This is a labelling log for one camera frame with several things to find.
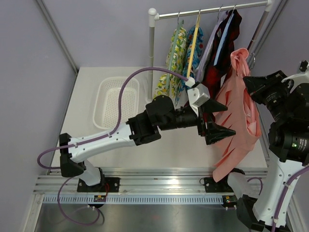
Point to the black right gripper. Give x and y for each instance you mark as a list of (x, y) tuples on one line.
[(259, 86)]

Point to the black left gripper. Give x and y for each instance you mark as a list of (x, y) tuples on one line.
[(214, 132)]

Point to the pink pleated skirt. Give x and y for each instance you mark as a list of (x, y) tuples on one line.
[(242, 116)]

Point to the pink skirt hanger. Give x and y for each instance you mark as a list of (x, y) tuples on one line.
[(251, 59)]

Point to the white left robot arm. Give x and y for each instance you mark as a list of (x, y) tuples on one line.
[(144, 128)]

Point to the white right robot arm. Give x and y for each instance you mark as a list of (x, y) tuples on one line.
[(287, 99)]

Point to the lavender hanger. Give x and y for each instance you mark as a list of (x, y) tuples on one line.
[(220, 18)]

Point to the light blue hanger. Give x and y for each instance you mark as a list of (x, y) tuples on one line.
[(224, 26)]

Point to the yellow wooden hanger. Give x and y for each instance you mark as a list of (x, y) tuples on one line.
[(194, 39)]

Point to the yellow lemon print garment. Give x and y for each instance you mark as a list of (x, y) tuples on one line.
[(168, 84)]

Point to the red black plaid garment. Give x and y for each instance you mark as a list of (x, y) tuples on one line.
[(213, 74)]

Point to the right small circuit board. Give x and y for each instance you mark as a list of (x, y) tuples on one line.
[(229, 200)]

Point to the small circuit board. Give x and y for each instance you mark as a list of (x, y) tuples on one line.
[(229, 200), (100, 198)]

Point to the blue floral garment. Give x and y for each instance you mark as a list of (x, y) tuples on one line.
[(197, 51)]

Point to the white perforated plastic basket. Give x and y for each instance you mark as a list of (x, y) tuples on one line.
[(105, 113)]

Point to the left small circuit board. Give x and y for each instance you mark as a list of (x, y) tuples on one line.
[(100, 198)]

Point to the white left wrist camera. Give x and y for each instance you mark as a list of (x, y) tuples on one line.
[(198, 94)]

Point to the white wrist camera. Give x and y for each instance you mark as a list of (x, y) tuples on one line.
[(198, 94), (302, 76)]

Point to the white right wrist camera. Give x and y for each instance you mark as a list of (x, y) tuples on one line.
[(302, 76)]

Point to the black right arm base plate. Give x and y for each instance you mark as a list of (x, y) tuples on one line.
[(215, 187)]

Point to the aluminium mounting rail frame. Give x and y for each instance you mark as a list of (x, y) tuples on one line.
[(143, 181)]

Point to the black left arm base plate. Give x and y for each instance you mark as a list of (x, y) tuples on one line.
[(109, 184)]

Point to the white slotted cable duct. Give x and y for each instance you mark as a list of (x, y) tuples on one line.
[(136, 199)]

